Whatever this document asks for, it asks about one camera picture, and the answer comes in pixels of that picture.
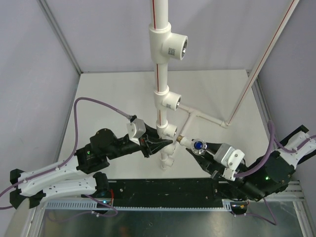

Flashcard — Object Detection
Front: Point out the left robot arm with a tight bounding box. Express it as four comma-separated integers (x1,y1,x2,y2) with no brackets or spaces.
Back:
9,126,173,208

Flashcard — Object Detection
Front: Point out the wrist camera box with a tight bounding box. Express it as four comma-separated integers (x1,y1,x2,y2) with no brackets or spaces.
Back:
126,118,146,143
217,146,245,171

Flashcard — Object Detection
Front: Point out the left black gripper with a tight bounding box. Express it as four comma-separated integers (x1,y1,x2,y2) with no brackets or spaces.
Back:
107,121,172,159

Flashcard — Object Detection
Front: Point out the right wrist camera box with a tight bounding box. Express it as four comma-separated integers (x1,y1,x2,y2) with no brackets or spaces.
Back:
217,146,245,171

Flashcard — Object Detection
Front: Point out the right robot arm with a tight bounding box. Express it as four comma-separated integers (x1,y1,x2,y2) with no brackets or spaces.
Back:
183,125,316,201

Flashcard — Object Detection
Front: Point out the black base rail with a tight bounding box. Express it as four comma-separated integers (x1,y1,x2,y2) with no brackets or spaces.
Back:
63,178,258,207

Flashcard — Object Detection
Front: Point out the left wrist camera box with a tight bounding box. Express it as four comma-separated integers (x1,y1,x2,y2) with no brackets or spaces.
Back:
126,118,146,143

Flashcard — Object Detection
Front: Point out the white PVC pipe frame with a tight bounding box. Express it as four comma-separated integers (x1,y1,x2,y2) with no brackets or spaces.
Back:
148,0,300,171

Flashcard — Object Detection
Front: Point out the aluminium table frame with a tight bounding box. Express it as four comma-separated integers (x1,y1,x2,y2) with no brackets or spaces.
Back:
28,181,316,237

